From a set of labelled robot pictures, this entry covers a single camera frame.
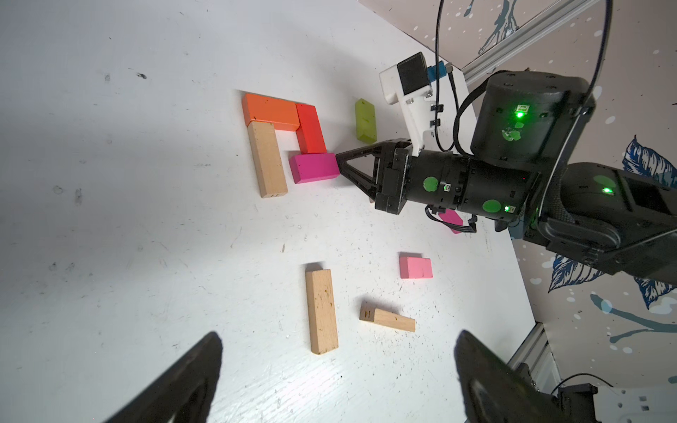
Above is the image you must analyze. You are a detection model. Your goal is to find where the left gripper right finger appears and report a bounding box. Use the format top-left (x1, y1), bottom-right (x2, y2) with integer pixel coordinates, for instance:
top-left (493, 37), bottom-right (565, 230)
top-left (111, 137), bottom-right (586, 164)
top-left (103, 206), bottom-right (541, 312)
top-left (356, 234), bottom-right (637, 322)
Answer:
top-left (454, 331), bottom-right (569, 422)

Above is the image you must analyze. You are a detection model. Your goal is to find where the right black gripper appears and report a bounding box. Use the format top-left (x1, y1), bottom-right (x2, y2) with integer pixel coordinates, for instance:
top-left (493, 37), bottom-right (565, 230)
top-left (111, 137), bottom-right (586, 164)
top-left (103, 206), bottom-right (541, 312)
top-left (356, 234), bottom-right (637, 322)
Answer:
top-left (336, 141), bottom-right (539, 222)

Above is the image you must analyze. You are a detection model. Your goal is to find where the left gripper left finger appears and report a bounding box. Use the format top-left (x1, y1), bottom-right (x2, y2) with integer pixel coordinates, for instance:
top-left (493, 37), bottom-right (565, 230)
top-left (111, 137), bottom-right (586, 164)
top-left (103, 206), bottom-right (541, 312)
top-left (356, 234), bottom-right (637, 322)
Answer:
top-left (109, 331), bottom-right (223, 422)

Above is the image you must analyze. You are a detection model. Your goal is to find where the magenta block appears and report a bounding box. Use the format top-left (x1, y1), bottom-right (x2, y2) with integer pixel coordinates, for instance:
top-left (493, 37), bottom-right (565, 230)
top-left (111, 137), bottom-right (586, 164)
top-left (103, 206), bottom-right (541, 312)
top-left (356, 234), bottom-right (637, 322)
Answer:
top-left (438, 210), bottom-right (465, 226)
top-left (289, 153), bottom-right (340, 184)

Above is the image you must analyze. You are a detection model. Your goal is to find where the red block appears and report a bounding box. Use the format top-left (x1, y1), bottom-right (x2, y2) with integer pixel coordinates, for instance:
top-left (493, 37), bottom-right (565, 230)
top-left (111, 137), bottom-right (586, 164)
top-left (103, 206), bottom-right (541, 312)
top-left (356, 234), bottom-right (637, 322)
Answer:
top-left (296, 104), bottom-right (327, 154)

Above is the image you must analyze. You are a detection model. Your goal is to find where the thin wood block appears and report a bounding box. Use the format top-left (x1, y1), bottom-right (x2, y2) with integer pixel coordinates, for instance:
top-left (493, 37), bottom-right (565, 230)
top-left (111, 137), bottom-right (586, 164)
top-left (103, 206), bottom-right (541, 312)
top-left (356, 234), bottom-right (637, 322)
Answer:
top-left (248, 122), bottom-right (288, 198)

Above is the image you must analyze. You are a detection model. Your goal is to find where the orange block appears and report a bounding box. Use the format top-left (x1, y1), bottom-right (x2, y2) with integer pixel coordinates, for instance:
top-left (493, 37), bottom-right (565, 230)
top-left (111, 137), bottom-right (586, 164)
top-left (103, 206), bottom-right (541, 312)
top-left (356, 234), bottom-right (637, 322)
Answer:
top-left (242, 93), bottom-right (300, 131)

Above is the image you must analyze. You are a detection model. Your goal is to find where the wide wood block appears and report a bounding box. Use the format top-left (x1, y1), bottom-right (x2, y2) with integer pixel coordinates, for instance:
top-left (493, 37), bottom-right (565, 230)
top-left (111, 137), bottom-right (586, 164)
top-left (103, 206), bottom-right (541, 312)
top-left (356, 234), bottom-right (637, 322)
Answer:
top-left (306, 270), bottom-right (339, 355)

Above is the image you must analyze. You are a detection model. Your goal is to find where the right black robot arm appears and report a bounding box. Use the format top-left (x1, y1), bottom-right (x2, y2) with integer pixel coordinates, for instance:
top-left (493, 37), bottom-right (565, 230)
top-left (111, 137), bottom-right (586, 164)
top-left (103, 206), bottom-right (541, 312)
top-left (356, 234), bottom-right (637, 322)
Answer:
top-left (337, 70), bottom-right (676, 285)

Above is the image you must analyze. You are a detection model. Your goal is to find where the green block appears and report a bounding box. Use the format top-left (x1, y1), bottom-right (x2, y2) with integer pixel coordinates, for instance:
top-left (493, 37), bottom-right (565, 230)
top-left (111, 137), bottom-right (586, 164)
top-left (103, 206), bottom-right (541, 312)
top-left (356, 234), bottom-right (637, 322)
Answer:
top-left (355, 99), bottom-right (377, 145)

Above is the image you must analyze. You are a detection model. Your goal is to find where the light pink block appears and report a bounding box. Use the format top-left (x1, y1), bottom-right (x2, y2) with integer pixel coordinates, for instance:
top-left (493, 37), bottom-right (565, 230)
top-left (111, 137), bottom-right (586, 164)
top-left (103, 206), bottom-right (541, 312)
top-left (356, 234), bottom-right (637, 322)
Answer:
top-left (400, 256), bottom-right (434, 280)

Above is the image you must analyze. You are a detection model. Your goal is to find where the slanted wood block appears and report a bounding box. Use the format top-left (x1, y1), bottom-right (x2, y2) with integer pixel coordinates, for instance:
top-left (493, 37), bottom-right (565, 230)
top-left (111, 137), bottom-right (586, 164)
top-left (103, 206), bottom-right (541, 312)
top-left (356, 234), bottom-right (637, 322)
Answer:
top-left (360, 304), bottom-right (416, 332)

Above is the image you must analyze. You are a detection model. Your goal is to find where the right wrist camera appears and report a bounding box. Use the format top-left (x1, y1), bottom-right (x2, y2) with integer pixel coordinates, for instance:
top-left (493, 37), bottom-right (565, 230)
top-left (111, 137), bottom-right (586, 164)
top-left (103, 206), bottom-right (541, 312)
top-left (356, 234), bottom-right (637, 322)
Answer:
top-left (379, 52), bottom-right (440, 157)

